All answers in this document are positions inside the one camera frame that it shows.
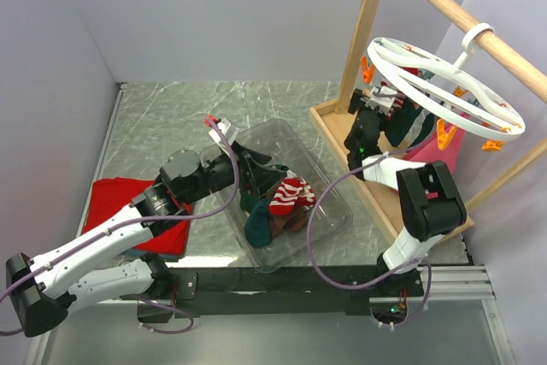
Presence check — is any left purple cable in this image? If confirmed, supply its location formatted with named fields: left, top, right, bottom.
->
left=0, top=119, right=240, bottom=336

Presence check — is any aluminium frame rail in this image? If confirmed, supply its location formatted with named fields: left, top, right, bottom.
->
left=42, top=82, right=172, bottom=306

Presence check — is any clear plastic bin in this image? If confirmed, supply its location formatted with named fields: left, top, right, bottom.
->
left=215, top=119, right=353, bottom=273

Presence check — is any red folded cloth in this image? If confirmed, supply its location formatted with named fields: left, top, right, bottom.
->
left=81, top=177, right=190, bottom=261

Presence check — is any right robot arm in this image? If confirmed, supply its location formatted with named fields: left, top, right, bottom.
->
left=344, top=88, right=468, bottom=296

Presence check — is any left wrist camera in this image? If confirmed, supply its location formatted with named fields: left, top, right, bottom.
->
left=203, top=115, right=241, bottom=145

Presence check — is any red white striped sock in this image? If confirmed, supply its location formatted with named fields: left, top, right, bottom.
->
left=268, top=178, right=317, bottom=215

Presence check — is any wooden drying rack frame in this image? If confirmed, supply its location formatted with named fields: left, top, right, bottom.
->
left=308, top=0, right=547, bottom=257

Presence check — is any pink towel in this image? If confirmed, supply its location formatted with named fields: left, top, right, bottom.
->
left=403, top=119, right=465, bottom=172

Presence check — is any green dotted duck sock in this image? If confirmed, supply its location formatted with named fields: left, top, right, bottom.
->
left=239, top=164, right=295, bottom=213

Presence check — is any white round clip hanger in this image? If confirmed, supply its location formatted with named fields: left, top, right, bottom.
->
left=367, top=23, right=526, bottom=143

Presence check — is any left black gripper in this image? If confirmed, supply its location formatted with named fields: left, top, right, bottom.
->
left=184, top=139, right=287, bottom=204

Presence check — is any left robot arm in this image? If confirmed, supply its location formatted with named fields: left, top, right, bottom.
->
left=1, top=143, right=286, bottom=338

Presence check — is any brown sock grey cuff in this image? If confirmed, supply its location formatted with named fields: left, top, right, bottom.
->
left=265, top=185, right=282, bottom=201

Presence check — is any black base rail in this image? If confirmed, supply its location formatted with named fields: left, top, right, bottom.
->
left=142, top=267, right=424, bottom=318

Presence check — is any teal santa sock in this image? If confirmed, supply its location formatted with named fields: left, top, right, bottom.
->
left=384, top=102, right=421, bottom=147
left=244, top=198, right=272, bottom=248

